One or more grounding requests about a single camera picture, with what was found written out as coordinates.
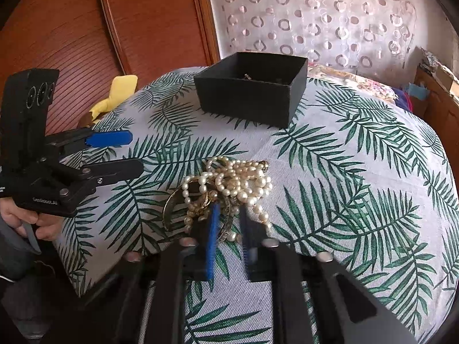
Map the wooden side cabinet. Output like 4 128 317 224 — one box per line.
412 66 458 164

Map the blue cloth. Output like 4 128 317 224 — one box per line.
404 83 430 100

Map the cardboard box on cabinet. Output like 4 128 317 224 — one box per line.
433 63 459 97

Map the wooden wardrobe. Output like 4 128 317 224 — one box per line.
1 0 220 134

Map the white pearl necklace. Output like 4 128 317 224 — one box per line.
180 155 275 243

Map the person's left hand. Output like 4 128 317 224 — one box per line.
1 197 64 241

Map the floral quilt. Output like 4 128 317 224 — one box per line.
308 63 398 104

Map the palm leaf print bedspread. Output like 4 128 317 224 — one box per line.
56 69 458 343

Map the white circle pattern curtain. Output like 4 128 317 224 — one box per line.
211 0 419 82

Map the black square jewelry box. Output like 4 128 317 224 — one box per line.
194 52 308 129

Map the silver engraved bangle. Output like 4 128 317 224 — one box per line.
162 180 236 242

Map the yellow plush toy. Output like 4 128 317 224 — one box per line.
77 75 138 127

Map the black camera box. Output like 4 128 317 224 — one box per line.
1 69 59 170

